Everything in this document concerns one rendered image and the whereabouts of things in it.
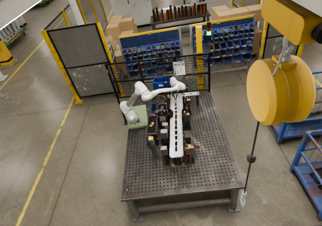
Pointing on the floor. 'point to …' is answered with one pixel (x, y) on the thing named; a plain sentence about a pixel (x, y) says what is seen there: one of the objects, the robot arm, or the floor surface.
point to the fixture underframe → (233, 206)
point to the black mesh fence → (160, 76)
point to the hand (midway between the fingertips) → (175, 97)
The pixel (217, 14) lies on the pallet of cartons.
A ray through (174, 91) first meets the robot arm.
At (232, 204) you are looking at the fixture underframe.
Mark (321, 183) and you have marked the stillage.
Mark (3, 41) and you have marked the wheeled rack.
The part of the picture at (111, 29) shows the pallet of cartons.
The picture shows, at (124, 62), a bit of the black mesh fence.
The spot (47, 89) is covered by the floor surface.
